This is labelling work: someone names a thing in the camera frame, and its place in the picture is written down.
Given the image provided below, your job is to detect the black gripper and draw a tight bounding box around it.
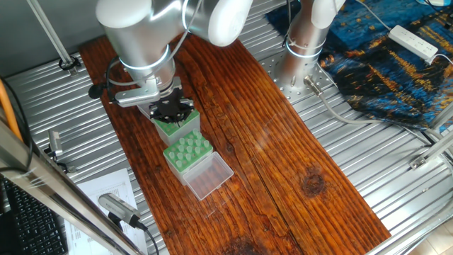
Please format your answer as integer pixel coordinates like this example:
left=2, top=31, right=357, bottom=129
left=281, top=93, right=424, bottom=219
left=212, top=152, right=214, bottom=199
left=149, top=88, right=195, bottom=125

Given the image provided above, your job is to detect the clear box with green rack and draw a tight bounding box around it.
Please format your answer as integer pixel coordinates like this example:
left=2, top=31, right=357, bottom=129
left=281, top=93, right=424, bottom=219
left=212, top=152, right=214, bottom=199
left=137, top=104, right=201, bottom=146
left=162, top=129, right=235, bottom=202

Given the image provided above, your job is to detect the printed white paper sheet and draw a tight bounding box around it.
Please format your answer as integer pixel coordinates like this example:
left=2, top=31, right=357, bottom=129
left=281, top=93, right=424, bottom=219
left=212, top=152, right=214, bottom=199
left=64, top=168, right=149, bottom=255

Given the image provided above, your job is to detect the brown wooden board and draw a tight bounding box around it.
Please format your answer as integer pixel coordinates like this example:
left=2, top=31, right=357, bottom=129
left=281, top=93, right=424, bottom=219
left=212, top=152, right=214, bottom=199
left=78, top=10, right=392, bottom=255

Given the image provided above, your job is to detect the orange tube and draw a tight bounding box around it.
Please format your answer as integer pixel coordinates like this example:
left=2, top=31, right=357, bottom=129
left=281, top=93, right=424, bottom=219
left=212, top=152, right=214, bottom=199
left=0, top=79, right=23, bottom=142

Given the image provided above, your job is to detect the black keyboard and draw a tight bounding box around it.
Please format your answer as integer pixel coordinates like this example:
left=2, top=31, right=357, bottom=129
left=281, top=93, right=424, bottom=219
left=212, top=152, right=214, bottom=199
left=0, top=176, right=69, bottom=255

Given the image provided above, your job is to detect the blue starry painted cloth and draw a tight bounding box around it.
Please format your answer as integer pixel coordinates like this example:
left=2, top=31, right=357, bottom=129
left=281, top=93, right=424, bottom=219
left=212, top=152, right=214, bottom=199
left=265, top=0, right=453, bottom=132

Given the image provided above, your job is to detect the white power strip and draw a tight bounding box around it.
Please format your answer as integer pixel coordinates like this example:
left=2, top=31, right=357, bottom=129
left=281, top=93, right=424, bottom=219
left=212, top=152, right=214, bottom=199
left=388, top=24, right=440, bottom=65

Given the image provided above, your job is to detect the aluminium profile bar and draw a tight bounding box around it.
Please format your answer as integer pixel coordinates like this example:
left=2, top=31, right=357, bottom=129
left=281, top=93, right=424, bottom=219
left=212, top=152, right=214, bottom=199
left=428, top=102, right=453, bottom=131

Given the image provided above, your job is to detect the pale blue plastic object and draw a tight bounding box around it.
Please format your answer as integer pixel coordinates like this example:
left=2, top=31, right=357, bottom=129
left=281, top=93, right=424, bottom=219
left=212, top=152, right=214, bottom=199
left=416, top=0, right=453, bottom=7

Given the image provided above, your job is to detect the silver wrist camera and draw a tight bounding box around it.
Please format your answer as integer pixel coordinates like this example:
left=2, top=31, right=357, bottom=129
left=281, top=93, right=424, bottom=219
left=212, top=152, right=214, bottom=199
left=113, top=86, right=162, bottom=108

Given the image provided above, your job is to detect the silver camera with black cable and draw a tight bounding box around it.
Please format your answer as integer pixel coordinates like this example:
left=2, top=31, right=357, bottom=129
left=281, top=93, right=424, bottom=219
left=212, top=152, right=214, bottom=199
left=98, top=193, right=142, bottom=230

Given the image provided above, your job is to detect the black cable ring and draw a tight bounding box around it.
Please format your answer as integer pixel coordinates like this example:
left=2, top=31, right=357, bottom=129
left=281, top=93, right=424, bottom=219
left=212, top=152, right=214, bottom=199
left=58, top=55, right=83, bottom=72

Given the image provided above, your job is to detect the black camera cable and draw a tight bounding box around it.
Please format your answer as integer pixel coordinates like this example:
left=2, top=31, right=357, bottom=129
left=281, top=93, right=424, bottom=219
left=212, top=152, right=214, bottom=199
left=136, top=220, right=160, bottom=255

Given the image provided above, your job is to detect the silver camera on stand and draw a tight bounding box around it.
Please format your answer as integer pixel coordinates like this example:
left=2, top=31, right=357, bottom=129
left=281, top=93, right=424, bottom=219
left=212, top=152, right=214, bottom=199
left=47, top=130, right=64, bottom=159

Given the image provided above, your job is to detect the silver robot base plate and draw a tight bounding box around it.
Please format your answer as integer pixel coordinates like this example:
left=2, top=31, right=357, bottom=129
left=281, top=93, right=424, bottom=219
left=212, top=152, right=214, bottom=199
left=260, top=49, right=339, bottom=104

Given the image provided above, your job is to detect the grey robot cable with connector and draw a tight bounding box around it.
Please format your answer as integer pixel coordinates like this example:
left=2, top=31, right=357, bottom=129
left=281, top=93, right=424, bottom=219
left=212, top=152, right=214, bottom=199
left=303, top=75, right=453, bottom=160

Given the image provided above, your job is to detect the aluminium frame beam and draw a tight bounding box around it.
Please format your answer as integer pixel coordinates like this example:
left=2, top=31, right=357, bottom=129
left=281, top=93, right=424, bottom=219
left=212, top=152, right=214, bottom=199
left=0, top=118, right=144, bottom=255

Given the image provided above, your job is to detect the aluminium post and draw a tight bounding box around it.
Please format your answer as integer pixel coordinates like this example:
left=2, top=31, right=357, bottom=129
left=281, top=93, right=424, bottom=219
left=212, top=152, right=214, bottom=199
left=26, top=0, right=81, bottom=77

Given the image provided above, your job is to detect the thin white cable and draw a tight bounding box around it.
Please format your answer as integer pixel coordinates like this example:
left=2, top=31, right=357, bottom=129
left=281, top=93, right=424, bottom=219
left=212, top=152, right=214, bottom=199
left=355, top=0, right=392, bottom=32

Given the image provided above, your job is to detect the aluminium profile with bracket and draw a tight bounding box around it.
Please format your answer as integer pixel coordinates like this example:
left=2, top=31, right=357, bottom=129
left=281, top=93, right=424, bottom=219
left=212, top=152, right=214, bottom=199
left=408, top=131, right=453, bottom=171

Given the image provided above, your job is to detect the white power strip cable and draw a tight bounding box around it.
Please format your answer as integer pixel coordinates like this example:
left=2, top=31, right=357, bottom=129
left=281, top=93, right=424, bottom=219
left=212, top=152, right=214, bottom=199
left=430, top=52, right=453, bottom=67

